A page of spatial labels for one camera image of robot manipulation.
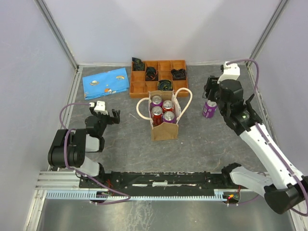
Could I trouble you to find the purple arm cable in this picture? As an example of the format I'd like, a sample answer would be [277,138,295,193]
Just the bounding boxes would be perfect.
[59,102,132,205]
[226,59,308,216]

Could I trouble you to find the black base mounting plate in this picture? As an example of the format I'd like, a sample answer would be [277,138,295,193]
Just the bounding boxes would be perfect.
[79,171,239,197]

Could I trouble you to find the dark rolled tie bottom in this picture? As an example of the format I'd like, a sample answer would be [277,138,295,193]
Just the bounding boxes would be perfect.
[157,79,173,91]

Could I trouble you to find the purple can back left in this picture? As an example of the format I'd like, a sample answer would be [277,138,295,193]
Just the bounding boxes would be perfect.
[151,95,163,107]

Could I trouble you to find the red can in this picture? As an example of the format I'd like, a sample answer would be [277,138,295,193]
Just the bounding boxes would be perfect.
[162,100,174,113]
[151,106,163,121]

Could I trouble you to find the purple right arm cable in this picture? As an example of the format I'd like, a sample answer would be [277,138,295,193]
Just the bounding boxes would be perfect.
[226,59,308,216]

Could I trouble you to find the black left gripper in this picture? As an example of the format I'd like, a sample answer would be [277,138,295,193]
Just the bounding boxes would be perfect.
[90,107,120,137]

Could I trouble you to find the dark rolled tie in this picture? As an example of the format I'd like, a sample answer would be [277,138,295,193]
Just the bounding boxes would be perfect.
[145,66,158,81]
[157,79,173,91]
[171,68,187,80]
[132,57,145,71]

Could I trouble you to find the dark rolled tie right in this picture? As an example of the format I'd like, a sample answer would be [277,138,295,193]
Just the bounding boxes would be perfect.
[171,68,187,80]

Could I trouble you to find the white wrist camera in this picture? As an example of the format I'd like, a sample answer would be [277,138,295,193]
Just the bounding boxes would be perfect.
[90,101,108,115]
[218,61,240,83]

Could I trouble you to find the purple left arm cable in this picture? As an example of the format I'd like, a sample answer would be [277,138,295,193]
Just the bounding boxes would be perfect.
[59,102,132,205]

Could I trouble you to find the purple can front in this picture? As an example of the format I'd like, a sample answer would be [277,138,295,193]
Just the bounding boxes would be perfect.
[202,100,217,118]

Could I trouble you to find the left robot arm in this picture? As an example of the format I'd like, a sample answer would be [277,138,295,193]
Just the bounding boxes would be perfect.
[48,108,120,188]

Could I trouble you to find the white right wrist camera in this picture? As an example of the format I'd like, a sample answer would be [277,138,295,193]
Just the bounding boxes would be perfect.
[218,61,240,83]

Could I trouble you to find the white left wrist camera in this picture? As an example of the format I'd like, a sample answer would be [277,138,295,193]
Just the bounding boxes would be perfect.
[90,101,108,115]

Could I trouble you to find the red can middle left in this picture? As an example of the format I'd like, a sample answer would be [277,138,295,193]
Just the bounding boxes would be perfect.
[151,106,163,121]

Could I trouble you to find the purple can middle right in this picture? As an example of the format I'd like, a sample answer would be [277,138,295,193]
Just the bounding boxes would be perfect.
[162,111,176,124]

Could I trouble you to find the dark rolled tie top left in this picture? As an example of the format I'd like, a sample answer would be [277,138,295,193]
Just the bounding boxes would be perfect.
[132,57,145,71]

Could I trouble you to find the purple can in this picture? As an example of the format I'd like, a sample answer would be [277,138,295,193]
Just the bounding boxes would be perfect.
[151,95,163,107]
[202,100,217,118]
[162,111,176,124]

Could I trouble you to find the blue patterned folded cloth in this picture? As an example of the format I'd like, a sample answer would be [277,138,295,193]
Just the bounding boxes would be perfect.
[82,68,129,100]

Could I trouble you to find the red can back right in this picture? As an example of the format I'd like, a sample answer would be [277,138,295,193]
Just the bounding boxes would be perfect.
[162,100,174,113]

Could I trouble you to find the dark rolled tie middle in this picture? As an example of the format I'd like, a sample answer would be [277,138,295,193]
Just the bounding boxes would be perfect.
[145,66,158,81]

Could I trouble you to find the light blue cable duct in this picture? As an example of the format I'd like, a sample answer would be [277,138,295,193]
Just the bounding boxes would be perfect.
[45,190,227,202]

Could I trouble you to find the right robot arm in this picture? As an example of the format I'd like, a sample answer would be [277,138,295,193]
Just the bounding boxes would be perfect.
[203,76,308,214]

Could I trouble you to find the orange wooden compartment tray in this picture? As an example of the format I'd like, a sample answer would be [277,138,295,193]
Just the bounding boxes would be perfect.
[129,60,188,98]

